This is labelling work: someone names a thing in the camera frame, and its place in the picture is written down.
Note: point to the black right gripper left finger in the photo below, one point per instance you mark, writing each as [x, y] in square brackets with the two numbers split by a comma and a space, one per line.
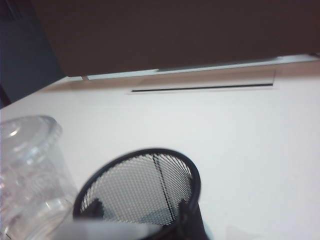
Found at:
[96, 207]

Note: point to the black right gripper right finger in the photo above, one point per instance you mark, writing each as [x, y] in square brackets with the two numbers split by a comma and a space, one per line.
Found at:
[190, 220]

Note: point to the large clear Starbucks cup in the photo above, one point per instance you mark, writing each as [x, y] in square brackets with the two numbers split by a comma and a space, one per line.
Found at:
[32, 190]

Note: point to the black mesh pen holder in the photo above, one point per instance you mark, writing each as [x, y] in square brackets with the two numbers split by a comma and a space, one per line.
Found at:
[140, 180]

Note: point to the brown fabric desk divider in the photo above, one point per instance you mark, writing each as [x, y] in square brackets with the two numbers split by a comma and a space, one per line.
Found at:
[175, 32]

